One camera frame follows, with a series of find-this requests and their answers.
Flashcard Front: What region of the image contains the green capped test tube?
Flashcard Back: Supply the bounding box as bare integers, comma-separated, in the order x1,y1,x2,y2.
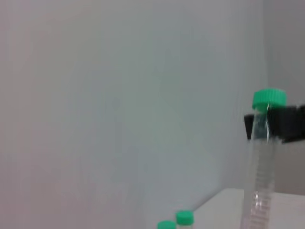
157,220,177,229
239,87,287,229
175,209,195,229

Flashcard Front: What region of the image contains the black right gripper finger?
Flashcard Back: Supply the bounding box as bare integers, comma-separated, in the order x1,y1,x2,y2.
267,104,305,144
244,114,256,140

